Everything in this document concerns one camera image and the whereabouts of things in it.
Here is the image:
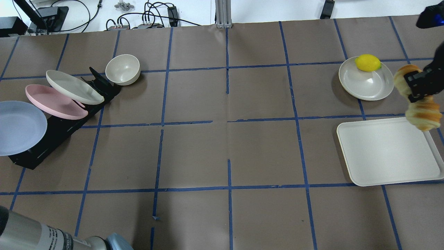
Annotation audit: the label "cream rectangular tray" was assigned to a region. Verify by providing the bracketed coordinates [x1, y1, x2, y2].
[336, 117, 443, 187]

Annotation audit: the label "cream round plate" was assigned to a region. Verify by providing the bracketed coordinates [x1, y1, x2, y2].
[338, 57, 394, 101]

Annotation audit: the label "yellow lemon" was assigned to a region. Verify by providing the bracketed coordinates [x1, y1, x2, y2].
[354, 54, 382, 72]

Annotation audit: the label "pink plate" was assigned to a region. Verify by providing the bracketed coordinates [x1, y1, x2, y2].
[25, 84, 88, 120]

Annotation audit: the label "cream bowl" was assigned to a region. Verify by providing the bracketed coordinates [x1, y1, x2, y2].
[105, 54, 141, 86]

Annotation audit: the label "blue plate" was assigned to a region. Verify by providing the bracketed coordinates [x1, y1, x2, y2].
[0, 101, 48, 156]

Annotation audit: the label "yellow bread roll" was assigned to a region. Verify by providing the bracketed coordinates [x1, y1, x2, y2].
[394, 64, 443, 132]

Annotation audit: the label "beige plate in rack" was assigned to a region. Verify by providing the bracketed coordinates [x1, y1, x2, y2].
[46, 70, 104, 105]

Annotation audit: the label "black bread gripper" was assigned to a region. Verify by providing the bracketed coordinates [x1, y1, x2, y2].
[404, 3, 444, 103]

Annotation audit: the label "black dish rack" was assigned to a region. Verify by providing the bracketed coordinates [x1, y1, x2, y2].
[7, 67, 121, 169]

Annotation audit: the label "aluminium frame post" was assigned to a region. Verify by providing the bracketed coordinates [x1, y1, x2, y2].
[215, 0, 233, 29]

